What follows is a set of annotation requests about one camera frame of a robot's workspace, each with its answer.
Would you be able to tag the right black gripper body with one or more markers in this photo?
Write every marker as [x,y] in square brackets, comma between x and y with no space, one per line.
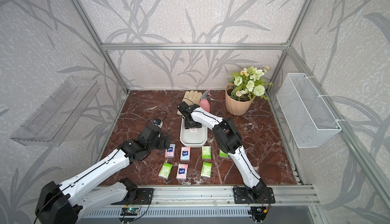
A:
[190,125]

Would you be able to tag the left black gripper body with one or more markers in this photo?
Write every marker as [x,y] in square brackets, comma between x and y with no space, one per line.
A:
[159,143]

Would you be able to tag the pink blue tissue pack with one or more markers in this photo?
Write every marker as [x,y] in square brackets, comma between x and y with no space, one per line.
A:
[185,154]
[170,152]

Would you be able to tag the white plastic storage box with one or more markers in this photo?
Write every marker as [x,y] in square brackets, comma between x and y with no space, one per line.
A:
[193,138]

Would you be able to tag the green tissue pack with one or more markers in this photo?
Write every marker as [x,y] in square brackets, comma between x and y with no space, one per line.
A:
[165,170]
[206,153]
[222,154]
[206,169]

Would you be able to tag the pale pink tissue pack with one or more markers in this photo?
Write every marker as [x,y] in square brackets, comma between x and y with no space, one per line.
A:
[182,172]

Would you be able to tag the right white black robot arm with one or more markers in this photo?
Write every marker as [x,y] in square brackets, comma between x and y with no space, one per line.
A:
[229,140]

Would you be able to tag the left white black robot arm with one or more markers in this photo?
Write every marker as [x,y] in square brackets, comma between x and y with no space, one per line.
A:
[53,206]

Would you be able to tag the beige rubber glove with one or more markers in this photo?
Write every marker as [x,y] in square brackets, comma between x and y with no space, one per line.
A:
[191,97]

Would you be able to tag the pink spray bottle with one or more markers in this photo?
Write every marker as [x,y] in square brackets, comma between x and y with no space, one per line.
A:
[204,103]

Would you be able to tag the terracotta pot with flowers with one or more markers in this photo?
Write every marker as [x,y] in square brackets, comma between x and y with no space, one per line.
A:
[244,87]

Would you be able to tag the left green circuit board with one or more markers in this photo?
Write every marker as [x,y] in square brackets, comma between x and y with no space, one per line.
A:
[130,211]

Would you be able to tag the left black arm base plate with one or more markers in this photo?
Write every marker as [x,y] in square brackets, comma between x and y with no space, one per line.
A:
[141,196]

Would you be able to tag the aluminium front rail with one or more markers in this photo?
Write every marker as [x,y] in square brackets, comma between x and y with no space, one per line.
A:
[197,195]

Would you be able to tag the clear acrylic wall shelf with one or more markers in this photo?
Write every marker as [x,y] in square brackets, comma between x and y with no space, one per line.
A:
[53,120]

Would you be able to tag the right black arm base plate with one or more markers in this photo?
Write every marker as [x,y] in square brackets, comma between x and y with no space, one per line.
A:
[243,195]

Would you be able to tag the white wire mesh basket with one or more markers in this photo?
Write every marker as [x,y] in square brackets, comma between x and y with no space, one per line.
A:
[309,119]

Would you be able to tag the right circuit board with wires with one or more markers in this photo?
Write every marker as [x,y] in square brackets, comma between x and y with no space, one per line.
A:
[258,213]

